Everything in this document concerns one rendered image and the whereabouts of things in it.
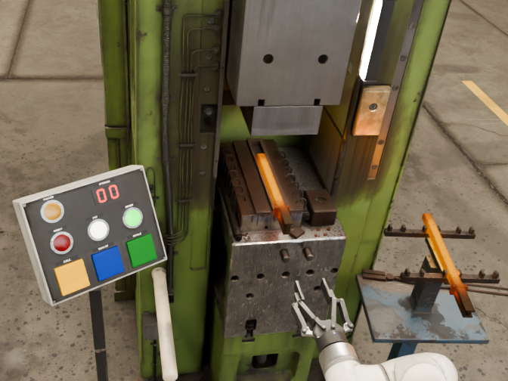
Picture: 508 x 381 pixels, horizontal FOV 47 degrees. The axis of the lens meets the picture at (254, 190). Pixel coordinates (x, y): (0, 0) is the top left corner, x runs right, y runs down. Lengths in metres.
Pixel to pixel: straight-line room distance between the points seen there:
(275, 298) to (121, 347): 0.92
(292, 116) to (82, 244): 0.67
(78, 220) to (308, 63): 0.73
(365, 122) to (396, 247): 1.59
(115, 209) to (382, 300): 1.01
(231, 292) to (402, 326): 0.58
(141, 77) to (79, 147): 2.30
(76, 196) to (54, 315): 1.37
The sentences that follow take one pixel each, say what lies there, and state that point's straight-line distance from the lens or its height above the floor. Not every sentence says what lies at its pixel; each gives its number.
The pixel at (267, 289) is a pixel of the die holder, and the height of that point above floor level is 0.70.
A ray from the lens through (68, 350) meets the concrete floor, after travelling 2.75.
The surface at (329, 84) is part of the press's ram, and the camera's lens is 1.65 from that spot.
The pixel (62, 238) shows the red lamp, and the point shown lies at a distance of 1.58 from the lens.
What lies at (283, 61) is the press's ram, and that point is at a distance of 1.58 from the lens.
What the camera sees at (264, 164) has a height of 1.01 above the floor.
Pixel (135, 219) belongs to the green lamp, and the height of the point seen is 1.09.
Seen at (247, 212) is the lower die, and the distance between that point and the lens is 1.86.
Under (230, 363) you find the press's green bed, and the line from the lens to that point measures 2.30.
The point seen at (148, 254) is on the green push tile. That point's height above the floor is 1.00.
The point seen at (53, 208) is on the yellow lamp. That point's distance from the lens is 1.57.
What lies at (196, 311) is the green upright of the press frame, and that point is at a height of 0.40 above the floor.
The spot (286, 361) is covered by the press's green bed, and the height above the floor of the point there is 0.22.
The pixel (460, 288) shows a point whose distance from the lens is 1.88.
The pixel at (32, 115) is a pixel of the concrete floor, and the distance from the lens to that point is 4.35.
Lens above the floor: 2.14
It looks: 36 degrees down
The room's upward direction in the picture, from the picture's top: 7 degrees clockwise
